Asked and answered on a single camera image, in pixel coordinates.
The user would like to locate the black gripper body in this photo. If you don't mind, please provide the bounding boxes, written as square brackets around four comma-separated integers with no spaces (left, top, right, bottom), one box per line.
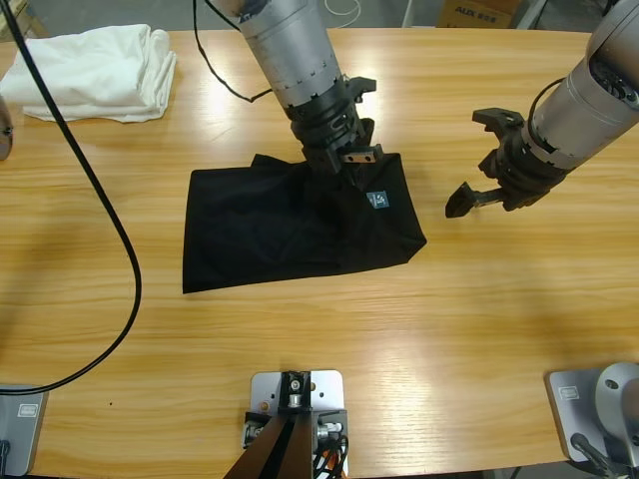
[497,127,569,212]
[287,79,385,176]

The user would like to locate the black Unitree polo shirt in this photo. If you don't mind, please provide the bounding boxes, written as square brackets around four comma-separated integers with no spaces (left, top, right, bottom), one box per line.
[181,152,428,294]

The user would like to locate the white cloth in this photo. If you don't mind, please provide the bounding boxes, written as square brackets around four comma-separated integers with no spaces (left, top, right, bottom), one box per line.
[0,23,179,124]

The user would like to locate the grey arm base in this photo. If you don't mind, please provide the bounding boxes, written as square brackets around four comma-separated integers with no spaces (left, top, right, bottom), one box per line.
[544,361,639,465]
[0,382,50,478]

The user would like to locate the AUX cardboard box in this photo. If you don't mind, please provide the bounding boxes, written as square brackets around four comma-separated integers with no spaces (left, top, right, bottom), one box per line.
[436,0,515,29]

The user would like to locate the grey metal leg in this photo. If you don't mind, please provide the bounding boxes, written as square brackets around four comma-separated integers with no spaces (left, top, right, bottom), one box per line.
[513,0,548,30]

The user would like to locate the silver connector plug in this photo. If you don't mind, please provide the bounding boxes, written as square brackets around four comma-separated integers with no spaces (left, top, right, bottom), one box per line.
[317,421,345,443]
[242,420,267,449]

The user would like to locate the wooden pallet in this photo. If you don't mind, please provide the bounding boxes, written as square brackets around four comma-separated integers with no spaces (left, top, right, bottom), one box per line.
[0,0,51,44]

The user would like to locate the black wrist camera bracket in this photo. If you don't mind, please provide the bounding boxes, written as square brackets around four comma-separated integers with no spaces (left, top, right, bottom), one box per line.
[471,107,526,147]
[342,76,377,105]

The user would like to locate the white floor cable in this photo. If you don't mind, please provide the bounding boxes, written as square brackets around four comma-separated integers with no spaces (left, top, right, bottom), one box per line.
[323,0,361,24]

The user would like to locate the white mount block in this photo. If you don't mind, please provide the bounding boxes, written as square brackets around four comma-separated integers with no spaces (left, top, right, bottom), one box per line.
[249,368,349,479]

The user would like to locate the black cable at mount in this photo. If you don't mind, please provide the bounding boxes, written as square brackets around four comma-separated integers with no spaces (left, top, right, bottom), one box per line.
[312,432,351,479]

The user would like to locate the orange cable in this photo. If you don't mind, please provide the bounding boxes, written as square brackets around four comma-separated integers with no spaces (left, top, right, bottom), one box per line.
[313,445,350,479]

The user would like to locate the dark camera post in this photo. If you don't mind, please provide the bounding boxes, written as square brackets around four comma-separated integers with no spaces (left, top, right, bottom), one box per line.
[222,368,315,479]

